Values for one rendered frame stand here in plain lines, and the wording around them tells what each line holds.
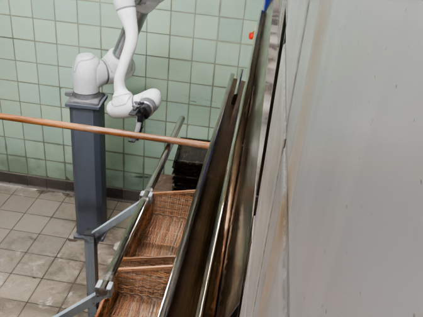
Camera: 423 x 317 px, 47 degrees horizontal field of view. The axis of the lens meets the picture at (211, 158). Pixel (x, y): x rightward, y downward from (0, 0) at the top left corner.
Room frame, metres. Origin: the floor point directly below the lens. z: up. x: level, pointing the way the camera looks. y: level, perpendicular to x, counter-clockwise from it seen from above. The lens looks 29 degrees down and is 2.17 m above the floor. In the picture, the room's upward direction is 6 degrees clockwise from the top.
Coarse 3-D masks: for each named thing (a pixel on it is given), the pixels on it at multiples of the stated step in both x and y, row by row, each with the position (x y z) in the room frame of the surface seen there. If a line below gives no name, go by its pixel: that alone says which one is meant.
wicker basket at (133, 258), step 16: (160, 192) 2.16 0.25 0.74; (176, 192) 2.15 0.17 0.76; (192, 192) 2.14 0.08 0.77; (160, 208) 2.16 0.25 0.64; (176, 208) 2.15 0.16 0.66; (144, 224) 2.01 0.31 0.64; (160, 224) 2.09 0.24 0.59; (176, 224) 2.10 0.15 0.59; (144, 240) 1.94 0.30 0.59; (160, 240) 1.95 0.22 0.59; (176, 240) 1.97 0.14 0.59; (128, 256) 1.74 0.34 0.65; (144, 256) 1.82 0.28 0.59; (160, 256) 1.61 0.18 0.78
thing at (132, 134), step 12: (12, 120) 1.96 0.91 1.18; (24, 120) 1.95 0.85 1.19; (36, 120) 1.95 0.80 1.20; (48, 120) 1.95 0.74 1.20; (96, 132) 1.92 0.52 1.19; (108, 132) 1.91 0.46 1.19; (120, 132) 1.91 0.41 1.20; (132, 132) 1.91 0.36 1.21; (180, 144) 1.88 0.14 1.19; (192, 144) 1.87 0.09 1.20; (204, 144) 1.87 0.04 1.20
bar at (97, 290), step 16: (176, 128) 2.06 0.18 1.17; (160, 160) 1.74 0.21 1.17; (144, 192) 1.50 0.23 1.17; (128, 208) 1.50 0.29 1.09; (144, 208) 1.41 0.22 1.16; (112, 224) 1.49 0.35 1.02; (128, 224) 1.30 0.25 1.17; (96, 240) 1.51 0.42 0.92; (128, 240) 1.22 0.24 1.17; (96, 256) 1.51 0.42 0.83; (96, 272) 1.51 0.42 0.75; (112, 272) 1.06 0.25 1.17; (96, 288) 1.00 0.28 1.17; (112, 288) 1.01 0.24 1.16; (80, 304) 1.01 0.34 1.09; (96, 304) 1.49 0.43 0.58
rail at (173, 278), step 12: (228, 84) 2.01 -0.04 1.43; (216, 132) 1.52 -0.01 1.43; (204, 168) 1.27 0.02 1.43; (204, 180) 1.20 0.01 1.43; (192, 204) 1.07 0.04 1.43; (192, 216) 1.02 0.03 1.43; (192, 228) 0.97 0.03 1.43; (180, 240) 0.92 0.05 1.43; (180, 252) 0.87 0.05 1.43; (180, 264) 0.83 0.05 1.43; (168, 288) 0.75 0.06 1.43; (168, 300) 0.72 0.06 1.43; (168, 312) 0.69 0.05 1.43
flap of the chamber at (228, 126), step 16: (240, 96) 1.96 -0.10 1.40; (224, 112) 1.75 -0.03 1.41; (224, 128) 1.61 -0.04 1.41; (224, 144) 1.49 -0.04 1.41; (224, 160) 1.38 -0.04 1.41; (208, 176) 1.26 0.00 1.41; (224, 176) 1.28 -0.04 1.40; (208, 192) 1.17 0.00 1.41; (208, 208) 1.10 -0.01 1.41; (208, 224) 1.03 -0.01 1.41; (192, 240) 0.95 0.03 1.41; (208, 240) 0.96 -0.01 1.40; (192, 256) 0.89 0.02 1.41; (192, 272) 0.84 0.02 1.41; (176, 288) 0.78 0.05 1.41; (192, 288) 0.79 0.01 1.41; (176, 304) 0.73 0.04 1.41; (192, 304) 0.74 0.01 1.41
